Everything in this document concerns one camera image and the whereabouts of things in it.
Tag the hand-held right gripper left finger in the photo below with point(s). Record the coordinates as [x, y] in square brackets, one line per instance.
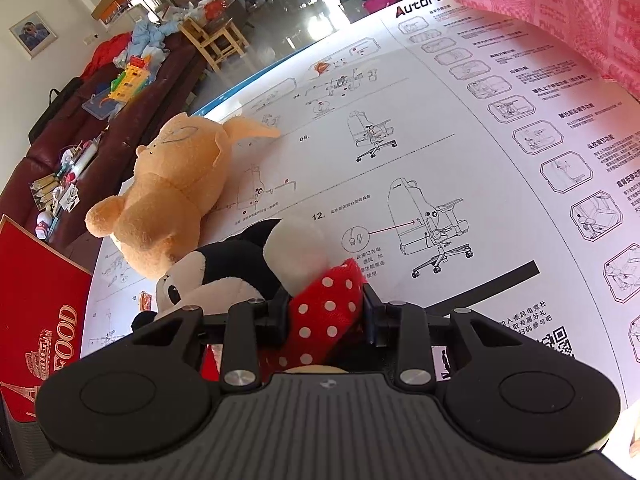
[272, 317]

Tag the red cardboard box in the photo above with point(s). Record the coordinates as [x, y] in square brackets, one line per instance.
[40, 310]

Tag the framed wall picture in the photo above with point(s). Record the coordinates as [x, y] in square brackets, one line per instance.
[32, 34]

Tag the clear plastic case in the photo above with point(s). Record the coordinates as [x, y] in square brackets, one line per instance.
[100, 108]

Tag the white printed instruction sheet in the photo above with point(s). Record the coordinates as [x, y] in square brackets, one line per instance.
[475, 160]

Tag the pile of small craft parts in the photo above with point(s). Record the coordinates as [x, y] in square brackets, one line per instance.
[65, 180]

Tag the yellow green plastic toy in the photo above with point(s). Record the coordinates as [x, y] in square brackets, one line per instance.
[132, 80]

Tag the black bag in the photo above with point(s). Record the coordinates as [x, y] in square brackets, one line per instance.
[52, 110]

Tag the red cloth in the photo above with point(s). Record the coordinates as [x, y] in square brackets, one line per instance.
[107, 55]

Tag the pink plastic basin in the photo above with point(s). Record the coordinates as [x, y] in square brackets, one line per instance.
[381, 3]

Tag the brown leather sofa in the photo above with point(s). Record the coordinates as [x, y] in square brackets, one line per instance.
[75, 160]

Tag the black red mouse plush toy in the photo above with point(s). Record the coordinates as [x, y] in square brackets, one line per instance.
[230, 260]

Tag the wooden stool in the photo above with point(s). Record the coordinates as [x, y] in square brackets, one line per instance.
[212, 40]

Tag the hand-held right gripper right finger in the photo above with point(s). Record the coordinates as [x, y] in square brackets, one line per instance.
[370, 310]

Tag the tan bear plush toy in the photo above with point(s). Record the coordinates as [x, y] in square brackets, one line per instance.
[170, 185]

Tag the pink checked cloth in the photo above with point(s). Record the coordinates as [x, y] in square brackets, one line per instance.
[575, 10]

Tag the light blue cloth pile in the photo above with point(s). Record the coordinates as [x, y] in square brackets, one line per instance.
[145, 40]

